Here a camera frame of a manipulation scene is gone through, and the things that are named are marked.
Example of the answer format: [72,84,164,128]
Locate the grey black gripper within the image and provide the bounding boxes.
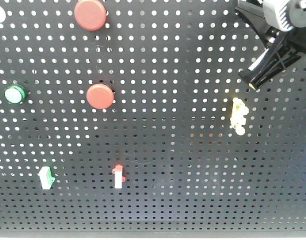
[234,0,306,90]

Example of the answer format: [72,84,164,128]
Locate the upper red mushroom button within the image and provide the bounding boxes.
[74,0,107,31]

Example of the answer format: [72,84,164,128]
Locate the red mushroom button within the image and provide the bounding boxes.
[74,0,107,31]
[86,83,114,110]

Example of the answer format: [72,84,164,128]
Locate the lower red mushroom button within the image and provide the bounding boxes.
[86,83,114,110]

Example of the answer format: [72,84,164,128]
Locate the black perforated pegboard panel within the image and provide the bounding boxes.
[0,0,306,238]

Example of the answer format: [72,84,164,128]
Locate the green round push button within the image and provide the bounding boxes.
[3,84,27,104]

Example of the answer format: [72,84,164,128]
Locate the yellow toggle switch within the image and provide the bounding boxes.
[229,97,249,136]

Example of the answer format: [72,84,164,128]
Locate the white red rocker switch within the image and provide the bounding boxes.
[112,164,126,189]

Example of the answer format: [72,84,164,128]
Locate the white green rocker switch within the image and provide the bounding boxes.
[37,166,56,190]

